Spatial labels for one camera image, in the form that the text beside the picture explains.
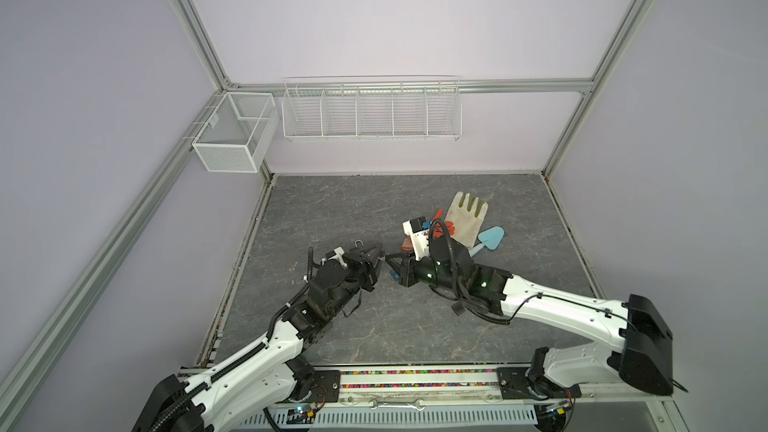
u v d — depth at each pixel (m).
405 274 0.65
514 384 0.74
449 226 1.03
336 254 0.74
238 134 1.01
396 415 0.71
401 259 0.66
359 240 1.02
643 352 0.39
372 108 0.99
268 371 0.50
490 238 1.02
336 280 0.57
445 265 0.54
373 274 0.69
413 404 0.71
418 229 0.63
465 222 1.05
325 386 0.73
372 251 0.76
